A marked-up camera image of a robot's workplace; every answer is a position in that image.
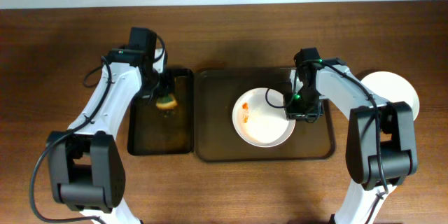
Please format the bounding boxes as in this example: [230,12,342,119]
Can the yellow green sponge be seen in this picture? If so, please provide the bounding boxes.
[155,94,178,110]

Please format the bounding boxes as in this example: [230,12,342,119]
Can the white plate ketchup back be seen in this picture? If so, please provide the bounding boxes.
[232,87,295,148]

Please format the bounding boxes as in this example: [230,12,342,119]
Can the white plate ketchup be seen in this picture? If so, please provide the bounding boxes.
[361,71,420,120]
[232,87,295,148]

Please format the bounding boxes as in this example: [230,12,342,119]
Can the white plate ketchup front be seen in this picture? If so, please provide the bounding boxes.
[361,71,420,120]

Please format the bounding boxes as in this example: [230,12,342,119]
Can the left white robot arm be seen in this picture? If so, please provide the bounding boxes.
[41,27,166,223]

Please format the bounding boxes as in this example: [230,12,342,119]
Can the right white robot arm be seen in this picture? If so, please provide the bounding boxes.
[285,48,418,223]

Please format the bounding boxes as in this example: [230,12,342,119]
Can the small black water tray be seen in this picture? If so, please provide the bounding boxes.
[127,69,194,155]

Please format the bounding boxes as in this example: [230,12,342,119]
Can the large brown serving tray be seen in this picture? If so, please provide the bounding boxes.
[194,67,336,162]

